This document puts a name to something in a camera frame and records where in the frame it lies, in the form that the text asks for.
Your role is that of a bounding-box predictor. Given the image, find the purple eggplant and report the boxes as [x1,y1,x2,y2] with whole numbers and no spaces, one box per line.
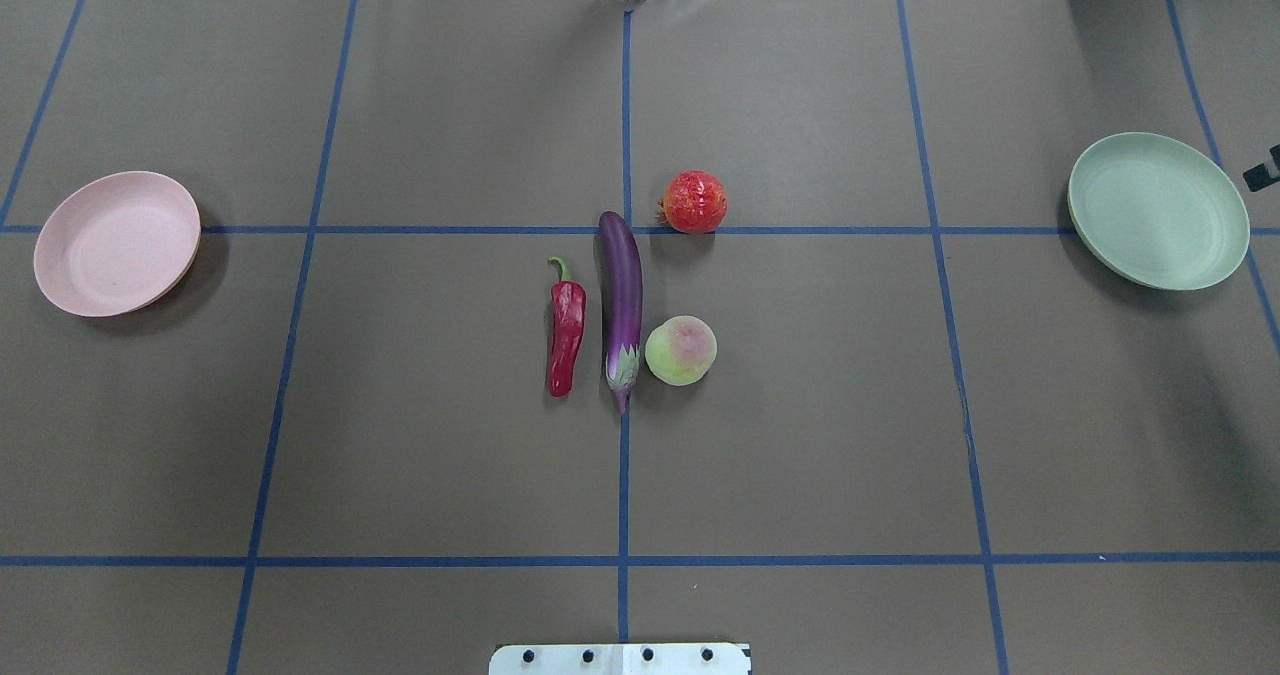
[599,211,643,416]

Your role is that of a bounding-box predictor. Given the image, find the green pink peach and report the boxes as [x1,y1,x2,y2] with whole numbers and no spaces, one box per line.
[644,315,718,387]

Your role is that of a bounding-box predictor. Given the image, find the red chili pepper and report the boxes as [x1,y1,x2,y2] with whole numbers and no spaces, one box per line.
[547,256,588,398]

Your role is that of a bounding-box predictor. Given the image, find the red pomegranate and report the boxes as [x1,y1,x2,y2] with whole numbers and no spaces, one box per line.
[657,170,728,234]

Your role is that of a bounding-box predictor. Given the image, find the green plate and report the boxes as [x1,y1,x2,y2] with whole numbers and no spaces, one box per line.
[1066,132,1251,292]

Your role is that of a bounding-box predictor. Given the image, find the pink plate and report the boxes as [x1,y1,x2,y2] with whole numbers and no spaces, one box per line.
[33,172,202,318]

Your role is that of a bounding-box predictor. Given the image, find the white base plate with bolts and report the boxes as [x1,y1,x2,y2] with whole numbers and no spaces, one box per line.
[488,642,753,674]

